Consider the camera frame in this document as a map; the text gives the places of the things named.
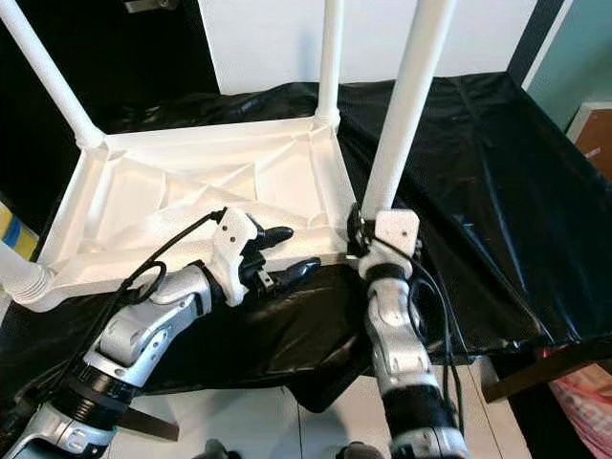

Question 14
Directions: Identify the white plastic table top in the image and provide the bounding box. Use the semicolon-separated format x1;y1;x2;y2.
31;113;364;312

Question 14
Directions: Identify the white plastic table leg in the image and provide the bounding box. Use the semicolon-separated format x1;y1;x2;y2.
309;0;345;132
0;247;55;314
360;0;460;219
0;0;108;152

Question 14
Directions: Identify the black plastic sheet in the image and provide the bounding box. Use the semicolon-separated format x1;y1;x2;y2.
0;72;612;441

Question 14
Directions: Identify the robot left leg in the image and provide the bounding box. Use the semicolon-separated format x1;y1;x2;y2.
206;440;245;459

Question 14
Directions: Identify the robot leg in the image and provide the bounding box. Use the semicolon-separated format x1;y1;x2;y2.
206;440;245;459
335;442;388;459

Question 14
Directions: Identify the robot right leg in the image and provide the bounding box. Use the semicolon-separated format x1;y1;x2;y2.
335;442;388;459

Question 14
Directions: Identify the yellow box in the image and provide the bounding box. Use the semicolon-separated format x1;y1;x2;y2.
0;201;39;264

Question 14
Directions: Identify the dark brown wooden plank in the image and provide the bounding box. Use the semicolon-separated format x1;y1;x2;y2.
483;339;612;403

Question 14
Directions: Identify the brown wooden cabinet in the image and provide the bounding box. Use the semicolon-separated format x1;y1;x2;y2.
569;103;612;178

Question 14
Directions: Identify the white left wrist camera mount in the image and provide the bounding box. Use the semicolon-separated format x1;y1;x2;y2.
210;208;264;307

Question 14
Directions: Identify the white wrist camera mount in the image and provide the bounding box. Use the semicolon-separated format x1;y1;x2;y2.
359;208;422;280
210;208;264;307

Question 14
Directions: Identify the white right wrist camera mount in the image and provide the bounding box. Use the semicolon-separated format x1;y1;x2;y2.
359;208;422;280

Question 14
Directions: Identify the metal door handle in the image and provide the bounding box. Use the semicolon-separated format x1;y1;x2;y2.
124;0;178;13

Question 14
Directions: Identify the dark grey door frame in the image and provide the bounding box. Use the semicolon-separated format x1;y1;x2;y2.
507;0;570;87

